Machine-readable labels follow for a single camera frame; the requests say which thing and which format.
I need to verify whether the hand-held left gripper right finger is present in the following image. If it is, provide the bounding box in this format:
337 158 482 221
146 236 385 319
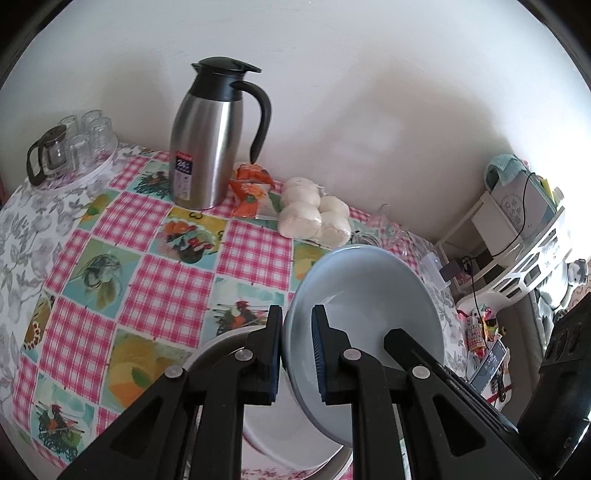
311 304 504 480

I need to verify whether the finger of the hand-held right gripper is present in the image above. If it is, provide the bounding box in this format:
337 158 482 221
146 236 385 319
383 327 540 480

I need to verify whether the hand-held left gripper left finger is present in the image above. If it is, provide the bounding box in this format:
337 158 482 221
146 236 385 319
58 305 283 480

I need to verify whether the light blue bowl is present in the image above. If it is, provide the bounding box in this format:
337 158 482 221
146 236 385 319
281 244 446 448

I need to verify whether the floral round plate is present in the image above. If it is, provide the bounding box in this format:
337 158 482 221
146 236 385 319
240 464 352 480

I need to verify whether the dark sofa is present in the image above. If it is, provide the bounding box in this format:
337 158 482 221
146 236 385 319
489 295 559 370

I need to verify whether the smartphone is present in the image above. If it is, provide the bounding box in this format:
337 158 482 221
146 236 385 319
468 339 509 400

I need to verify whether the black white patterned cloth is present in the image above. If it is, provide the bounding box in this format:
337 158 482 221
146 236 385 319
531 258 591 319

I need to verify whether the glass mug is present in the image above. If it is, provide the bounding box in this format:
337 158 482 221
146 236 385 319
353 203 411 259

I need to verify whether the white cutout rack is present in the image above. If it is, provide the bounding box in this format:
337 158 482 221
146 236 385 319
455 208 568 315

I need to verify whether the white small shelf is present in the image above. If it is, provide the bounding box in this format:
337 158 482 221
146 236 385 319
434 198 532 287

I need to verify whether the bag of steamed buns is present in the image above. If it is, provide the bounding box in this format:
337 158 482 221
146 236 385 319
277 176 352 247

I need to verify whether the pink checked tablecloth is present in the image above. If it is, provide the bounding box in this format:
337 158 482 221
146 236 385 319
0 141 467 480

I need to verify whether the orange snack packet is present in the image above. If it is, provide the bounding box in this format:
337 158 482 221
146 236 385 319
233 162 273 185
229 180 273 217

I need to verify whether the teal cloth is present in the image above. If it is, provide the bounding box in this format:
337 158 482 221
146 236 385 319
484 154 522 185

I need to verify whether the stainless steel thermos jug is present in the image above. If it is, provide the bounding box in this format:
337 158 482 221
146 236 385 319
169 56 272 209

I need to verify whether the white round tray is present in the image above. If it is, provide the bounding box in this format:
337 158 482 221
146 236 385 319
32 138 121 191

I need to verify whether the glass teapot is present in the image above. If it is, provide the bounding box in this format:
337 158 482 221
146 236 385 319
27 124 70 186

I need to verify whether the black cable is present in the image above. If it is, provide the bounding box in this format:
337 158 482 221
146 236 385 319
515 172 539 241

